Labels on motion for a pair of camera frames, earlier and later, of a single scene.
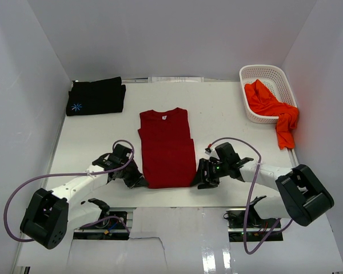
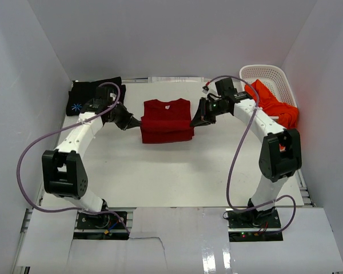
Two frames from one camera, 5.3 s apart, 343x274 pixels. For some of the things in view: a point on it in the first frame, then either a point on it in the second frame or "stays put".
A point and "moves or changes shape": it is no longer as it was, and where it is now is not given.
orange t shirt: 261,100 stays put
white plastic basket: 276,80 stays put
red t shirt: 168,152 moves or changes shape
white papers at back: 175,79 stays put
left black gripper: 137,180 -> 128,121
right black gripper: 200,179 -> 202,117
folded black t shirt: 102,96 stays put
